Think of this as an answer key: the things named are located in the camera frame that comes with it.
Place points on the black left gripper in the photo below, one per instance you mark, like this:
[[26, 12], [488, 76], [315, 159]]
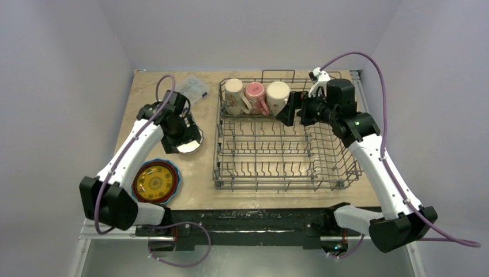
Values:
[[190, 134]]

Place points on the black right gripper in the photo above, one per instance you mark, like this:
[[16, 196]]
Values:
[[301, 111]]

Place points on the white scalloped bowl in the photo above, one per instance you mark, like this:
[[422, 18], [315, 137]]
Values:
[[192, 146]]

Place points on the green inside floral mug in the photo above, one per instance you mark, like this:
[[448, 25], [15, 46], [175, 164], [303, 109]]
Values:
[[277, 94]]

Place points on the pink ghost mug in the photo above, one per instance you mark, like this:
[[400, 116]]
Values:
[[255, 99]]

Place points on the seahorse pattern tall mug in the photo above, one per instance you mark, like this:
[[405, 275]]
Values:
[[236, 103]]

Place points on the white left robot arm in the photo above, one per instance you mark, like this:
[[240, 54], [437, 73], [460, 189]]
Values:
[[111, 196]]

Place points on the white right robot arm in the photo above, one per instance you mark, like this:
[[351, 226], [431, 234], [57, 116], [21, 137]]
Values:
[[403, 218]]

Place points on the clear plastic box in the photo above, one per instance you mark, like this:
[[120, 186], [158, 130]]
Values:
[[193, 88]]

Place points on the blue scalloped plate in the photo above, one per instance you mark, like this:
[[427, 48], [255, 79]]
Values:
[[177, 174]]

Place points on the yellow patterned plate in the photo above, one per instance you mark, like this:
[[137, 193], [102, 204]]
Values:
[[155, 183]]

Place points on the grey wire dish rack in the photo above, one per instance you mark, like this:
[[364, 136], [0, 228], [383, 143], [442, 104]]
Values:
[[254, 152]]

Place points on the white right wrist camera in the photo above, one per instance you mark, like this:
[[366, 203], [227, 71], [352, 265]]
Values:
[[319, 79]]

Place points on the black table front rail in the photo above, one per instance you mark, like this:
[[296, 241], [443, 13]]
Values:
[[310, 228]]

